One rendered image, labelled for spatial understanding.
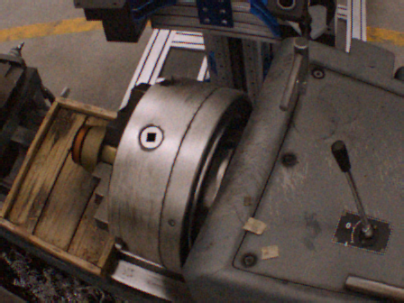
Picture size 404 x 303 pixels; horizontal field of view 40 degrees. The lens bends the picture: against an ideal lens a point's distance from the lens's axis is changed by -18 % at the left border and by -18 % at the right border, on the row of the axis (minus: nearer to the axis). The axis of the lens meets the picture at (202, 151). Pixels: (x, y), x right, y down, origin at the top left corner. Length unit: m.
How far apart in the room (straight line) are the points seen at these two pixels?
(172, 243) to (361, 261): 0.31
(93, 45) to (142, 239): 1.90
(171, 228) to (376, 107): 0.36
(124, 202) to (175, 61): 1.44
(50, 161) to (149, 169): 0.50
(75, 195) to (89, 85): 1.35
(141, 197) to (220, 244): 0.16
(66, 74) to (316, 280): 2.08
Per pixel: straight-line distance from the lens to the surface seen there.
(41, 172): 1.40
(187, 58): 2.36
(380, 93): 0.96
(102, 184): 1.07
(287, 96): 0.78
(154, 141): 0.97
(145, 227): 0.96
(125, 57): 2.70
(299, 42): 0.82
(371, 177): 0.88
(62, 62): 2.80
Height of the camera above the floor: 2.02
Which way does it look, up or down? 58 degrees down
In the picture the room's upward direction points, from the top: 11 degrees counter-clockwise
